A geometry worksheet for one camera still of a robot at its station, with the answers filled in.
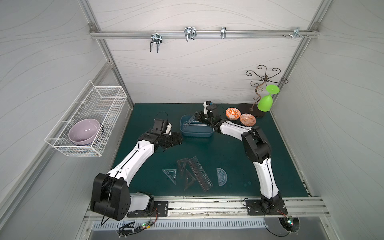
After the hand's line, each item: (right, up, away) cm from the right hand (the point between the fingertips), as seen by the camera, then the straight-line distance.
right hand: (194, 112), depth 99 cm
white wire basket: (-47, +4, -21) cm, 52 cm away
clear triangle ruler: (-12, -36, -15) cm, 41 cm away
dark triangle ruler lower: (-2, -39, -15) cm, 42 cm away
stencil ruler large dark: (+4, -36, -13) cm, 39 cm away
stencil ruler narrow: (-2, -5, +2) cm, 6 cm away
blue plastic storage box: (-2, -10, +3) cm, 10 cm away
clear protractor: (+16, -38, -15) cm, 44 cm away
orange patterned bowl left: (+30, -1, +12) cm, 32 cm away
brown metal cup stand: (+46, +4, +15) cm, 49 cm away
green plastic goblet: (+44, +5, -9) cm, 45 cm away
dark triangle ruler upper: (-7, -31, -11) cm, 34 cm away
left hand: (-8, -16, -16) cm, 24 cm away
